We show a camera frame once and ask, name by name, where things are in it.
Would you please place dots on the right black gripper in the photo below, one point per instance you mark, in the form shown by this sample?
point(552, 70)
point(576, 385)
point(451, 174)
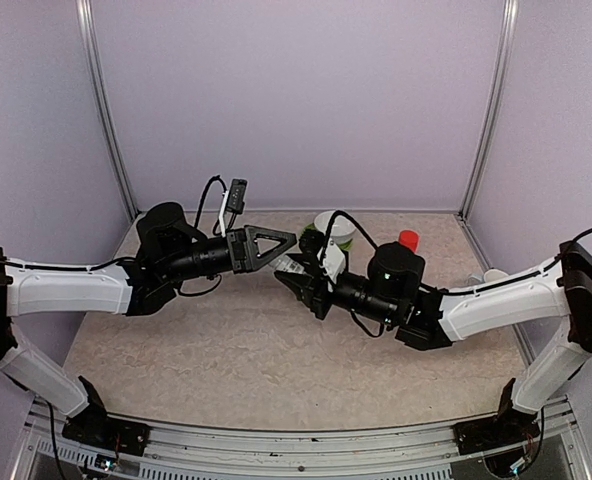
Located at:
point(306, 287)

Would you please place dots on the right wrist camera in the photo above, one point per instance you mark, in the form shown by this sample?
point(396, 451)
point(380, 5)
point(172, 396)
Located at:
point(332, 259)

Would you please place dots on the light blue mug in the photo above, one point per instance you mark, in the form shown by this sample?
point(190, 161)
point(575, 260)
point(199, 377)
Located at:
point(491, 275)

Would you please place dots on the red cylindrical container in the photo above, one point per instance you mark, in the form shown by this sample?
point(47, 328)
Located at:
point(409, 239)

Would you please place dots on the small white pill bottle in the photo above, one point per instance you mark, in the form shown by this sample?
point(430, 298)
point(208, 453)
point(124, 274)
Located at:
point(286, 264)

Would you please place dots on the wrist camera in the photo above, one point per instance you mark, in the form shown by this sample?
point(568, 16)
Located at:
point(332, 259)
point(232, 206)

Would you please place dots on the front aluminium rail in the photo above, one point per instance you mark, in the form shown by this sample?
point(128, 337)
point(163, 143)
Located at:
point(182, 451)

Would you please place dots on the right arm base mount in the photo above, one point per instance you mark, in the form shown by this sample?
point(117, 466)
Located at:
point(506, 427)

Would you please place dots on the green plate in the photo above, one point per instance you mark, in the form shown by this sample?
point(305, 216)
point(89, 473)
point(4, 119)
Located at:
point(346, 244)

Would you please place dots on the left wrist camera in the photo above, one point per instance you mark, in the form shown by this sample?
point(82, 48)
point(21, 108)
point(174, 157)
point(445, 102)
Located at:
point(232, 206)

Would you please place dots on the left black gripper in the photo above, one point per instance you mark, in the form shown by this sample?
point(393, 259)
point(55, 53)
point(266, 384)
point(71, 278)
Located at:
point(253, 262)

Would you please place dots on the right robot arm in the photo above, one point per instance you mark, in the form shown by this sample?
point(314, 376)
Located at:
point(424, 318)

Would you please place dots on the left aluminium frame post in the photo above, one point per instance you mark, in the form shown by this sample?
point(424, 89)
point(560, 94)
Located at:
point(87, 28)

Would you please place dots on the aluminium frame post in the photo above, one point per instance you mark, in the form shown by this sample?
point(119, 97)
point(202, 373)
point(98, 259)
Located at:
point(492, 111)
point(87, 28)

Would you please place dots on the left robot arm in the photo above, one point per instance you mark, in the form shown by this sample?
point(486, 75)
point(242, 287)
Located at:
point(171, 252)

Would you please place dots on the white ceramic bowl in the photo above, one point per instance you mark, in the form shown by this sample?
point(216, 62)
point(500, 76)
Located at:
point(324, 218)

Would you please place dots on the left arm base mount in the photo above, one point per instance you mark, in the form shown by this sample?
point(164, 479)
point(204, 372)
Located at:
point(108, 432)

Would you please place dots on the right aluminium frame post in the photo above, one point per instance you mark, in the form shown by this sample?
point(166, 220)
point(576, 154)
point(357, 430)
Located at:
point(492, 111)

